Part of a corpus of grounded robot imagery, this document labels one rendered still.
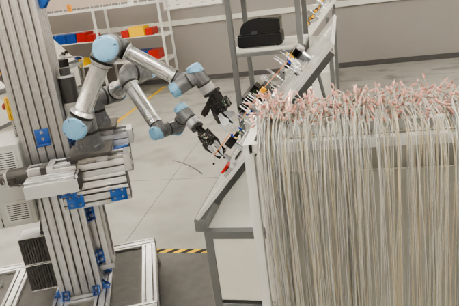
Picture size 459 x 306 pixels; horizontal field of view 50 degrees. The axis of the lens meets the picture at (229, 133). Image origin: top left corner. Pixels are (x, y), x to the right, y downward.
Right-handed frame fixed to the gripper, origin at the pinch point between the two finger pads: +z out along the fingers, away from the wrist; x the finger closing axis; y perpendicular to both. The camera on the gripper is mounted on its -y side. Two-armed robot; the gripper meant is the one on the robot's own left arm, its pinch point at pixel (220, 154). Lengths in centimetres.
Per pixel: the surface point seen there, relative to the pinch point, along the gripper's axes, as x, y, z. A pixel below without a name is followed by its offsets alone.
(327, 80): 168, -273, -52
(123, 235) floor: -93, -161, -41
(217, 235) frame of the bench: -27.9, 13.6, 32.3
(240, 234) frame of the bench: -19.2, 15.9, 39.2
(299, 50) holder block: 55, 41, -3
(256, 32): 76, -48, -60
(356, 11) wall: 424, -601, -189
